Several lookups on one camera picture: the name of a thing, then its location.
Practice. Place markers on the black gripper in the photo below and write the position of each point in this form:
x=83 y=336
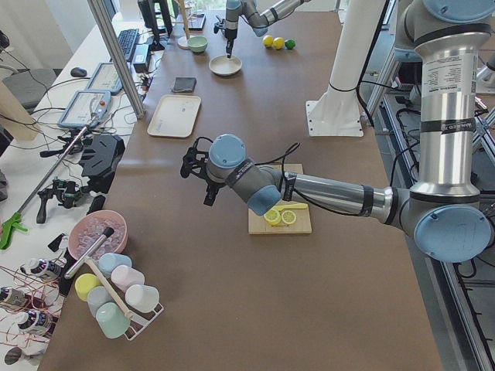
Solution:
x=212 y=184
x=231 y=34

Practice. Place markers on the cream round plate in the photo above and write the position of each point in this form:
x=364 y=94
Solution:
x=225 y=66

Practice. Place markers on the cream rabbit tray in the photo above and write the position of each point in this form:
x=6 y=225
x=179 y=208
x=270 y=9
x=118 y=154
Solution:
x=174 y=116

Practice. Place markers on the mint green bowl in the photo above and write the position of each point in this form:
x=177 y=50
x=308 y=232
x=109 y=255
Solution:
x=197 y=44

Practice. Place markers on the yellow lemon far from lime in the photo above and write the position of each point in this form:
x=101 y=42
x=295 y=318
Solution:
x=267 y=41

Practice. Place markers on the round wooden stand base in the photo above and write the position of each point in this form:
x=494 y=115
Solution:
x=182 y=42

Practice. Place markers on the yellow lemon near lime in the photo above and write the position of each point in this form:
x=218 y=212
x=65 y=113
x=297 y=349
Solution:
x=278 y=43

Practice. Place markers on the bamboo cutting board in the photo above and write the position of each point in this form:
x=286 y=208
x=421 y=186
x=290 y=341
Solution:
x=258 y=226

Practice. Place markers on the green lime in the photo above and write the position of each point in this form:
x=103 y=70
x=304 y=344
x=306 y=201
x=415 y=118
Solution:
x=290 y=44

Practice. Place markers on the lemon slice upper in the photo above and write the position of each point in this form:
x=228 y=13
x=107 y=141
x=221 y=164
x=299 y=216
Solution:
x=273 y=217

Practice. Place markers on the lemon slice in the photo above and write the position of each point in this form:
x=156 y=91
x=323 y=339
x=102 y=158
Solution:
x=273 y=217
x=288 y=217

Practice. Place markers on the grey folded cloth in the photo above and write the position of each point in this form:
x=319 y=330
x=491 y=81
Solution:
x=184 y=84

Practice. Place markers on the yellow plastic knife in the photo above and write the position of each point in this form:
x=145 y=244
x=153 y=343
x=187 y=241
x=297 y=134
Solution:
x=281 y=207

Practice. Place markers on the lemon slice lower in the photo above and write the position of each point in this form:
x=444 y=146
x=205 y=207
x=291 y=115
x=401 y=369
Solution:
x=288 y=217

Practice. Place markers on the black keyboard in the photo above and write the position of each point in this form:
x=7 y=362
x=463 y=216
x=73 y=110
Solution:
x=128 y=40

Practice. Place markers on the metal muddler black tip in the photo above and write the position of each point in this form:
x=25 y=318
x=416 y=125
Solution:
x=108 y=232

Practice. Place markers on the pink cup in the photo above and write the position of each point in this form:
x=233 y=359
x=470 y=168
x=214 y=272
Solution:
x=123 y=277

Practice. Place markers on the blue cup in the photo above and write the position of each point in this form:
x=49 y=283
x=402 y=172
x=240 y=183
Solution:
x=109 y=261

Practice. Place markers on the white cup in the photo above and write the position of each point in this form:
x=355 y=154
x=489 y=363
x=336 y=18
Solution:
x=142 y=297

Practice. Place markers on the far teach pendant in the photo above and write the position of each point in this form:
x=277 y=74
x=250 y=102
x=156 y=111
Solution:
x=105 y=79

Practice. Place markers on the teach pendant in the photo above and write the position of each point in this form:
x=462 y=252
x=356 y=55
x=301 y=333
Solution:
x=105 y=79
x=86 y=107

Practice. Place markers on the pink bowl with ice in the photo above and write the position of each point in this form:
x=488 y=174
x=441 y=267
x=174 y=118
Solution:
x=92 y=226

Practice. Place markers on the white cup rack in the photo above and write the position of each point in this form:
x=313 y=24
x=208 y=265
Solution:
x=138 y=323

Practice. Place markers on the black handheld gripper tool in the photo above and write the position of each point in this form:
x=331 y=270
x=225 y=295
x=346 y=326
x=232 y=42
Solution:
x=68 y=194

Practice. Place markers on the grey cup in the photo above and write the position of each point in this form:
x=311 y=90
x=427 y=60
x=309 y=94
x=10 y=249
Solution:
x=97 y=297

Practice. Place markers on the yellow cup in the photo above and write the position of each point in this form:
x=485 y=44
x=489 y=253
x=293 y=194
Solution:
x=84 y=284

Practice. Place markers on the black computer mouse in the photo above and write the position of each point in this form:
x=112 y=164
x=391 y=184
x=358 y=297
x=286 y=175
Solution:
x=78 y=72

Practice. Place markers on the near teach pendant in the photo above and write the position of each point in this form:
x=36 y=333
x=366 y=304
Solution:
x=86 y=107

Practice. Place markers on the mint cup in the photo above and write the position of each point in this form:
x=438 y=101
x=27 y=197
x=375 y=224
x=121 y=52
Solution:
x=112 y=320

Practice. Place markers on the aluminium frame post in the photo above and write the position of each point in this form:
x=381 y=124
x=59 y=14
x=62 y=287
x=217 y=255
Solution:
x=106 y=28

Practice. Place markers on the black plastic bracket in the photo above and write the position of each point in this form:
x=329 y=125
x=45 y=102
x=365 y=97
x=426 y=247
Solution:
x=99 y=160

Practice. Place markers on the green handled reach grabber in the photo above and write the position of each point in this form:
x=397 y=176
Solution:
x=14 y=222

